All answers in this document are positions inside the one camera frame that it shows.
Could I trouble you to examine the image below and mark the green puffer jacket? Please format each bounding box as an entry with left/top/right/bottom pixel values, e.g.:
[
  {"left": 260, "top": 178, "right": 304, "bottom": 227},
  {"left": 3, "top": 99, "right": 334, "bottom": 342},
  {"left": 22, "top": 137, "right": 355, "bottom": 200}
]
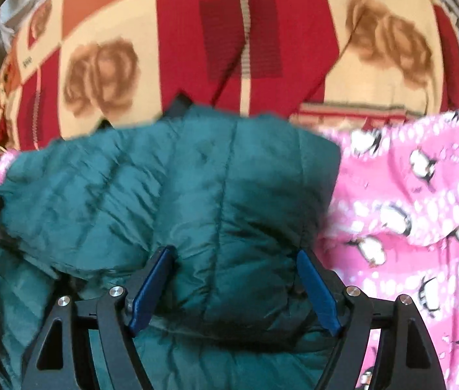
[{"left": 0, "top": 95, "right": 372, "bottom": 390}]

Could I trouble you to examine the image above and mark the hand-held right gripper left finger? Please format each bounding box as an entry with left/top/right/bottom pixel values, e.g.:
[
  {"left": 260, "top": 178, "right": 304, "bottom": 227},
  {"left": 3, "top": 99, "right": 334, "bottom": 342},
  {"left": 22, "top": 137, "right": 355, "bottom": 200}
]
[{"left": 20, "top": 246, "right": 178, "bottom": 390}]

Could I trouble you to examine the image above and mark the pink penguin blanket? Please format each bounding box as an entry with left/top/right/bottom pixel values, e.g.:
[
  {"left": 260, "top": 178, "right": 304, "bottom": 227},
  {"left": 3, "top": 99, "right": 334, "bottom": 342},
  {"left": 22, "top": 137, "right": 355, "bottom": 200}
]
[{"left": 0, "top": 108, "right": 459, "bottom": 390}]

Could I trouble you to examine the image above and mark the red checkered rose blanket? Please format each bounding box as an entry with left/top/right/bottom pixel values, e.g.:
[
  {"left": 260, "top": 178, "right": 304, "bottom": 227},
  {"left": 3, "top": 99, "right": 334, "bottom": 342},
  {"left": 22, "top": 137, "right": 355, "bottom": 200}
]
[{"left": 0, "top": 0, "right": 459, "bottom": 152}]

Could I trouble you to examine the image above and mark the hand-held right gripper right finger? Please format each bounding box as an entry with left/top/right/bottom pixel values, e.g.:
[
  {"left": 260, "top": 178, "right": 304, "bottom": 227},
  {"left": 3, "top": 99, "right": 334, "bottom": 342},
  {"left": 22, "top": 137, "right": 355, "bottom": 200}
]
[{"left": 296, "top": 249, "right": 448, "bottom": 390}]

